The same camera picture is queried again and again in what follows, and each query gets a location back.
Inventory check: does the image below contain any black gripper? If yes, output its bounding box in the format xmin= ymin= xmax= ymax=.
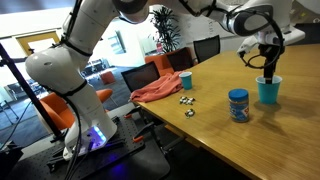
xmin=258 ymin=43 xmax=286 ymax=85

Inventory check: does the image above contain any blue plastic cup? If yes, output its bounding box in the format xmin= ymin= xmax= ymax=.
xmin=178 ymin=71 xmax=194 ymax=91
xmin=255 ymin=74 xmax=283 ymax=105

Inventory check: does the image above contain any blue lidded peanut butter jar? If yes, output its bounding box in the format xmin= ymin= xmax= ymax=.
xmin=228 ymin=88 xmax=250 ymax=124

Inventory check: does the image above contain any black mesh office chair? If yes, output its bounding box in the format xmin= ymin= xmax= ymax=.
xmin=192 ymin=34 xmax=222 ymax=65
xmin=120 ymin=61 xmax=161 ymax=93

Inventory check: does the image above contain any dark office chair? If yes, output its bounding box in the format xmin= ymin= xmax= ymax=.
xmin=166 ymin=46 xmax=195 ymax=73

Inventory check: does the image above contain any orange sofa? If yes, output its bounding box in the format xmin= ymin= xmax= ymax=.
xmin=144 ymin=49 xmax=195 ymax=77

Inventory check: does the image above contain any potted green plant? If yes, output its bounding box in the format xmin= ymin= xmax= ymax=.
xmin=149 ymin=5 xmax=183 ymax=54

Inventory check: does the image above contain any orange cloth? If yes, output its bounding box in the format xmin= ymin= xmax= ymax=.
xmin=129 ymin=70 xmax=184 ymax=104

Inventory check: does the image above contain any orange ottoman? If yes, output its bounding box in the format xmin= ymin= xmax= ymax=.
xmin=100 ymin=70 xmax=117 ymax=86

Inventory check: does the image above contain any orange lounge chair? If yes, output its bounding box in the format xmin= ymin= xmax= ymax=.
xmin=39 ymin=88 xmax=114 ymax=132

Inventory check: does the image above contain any black tripod pole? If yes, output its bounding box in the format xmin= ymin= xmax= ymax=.
xmin=0 ymin=42 xmax=69 ymax=143

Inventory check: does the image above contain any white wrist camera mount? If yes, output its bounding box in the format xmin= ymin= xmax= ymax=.
xmin=236 ymin=26 xmax=306 ymax=57

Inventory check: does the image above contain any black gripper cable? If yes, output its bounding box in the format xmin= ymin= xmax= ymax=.
xmin=239 ymin=12 xmax=286 ymax=70

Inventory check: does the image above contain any orange handled clamp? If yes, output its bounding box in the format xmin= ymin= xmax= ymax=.
xmin=132 ymin=121 xmax=155 ymax=144
xmin=123 ymin=107 xmax=142 ymax=120

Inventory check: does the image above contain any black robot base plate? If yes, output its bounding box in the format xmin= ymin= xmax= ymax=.
xmin=6 ymin=114 xmax=172 ymax=180

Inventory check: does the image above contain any yellow door frame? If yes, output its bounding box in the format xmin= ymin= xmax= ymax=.
xmin=15 ymin=30 xmax=62 ymax=57

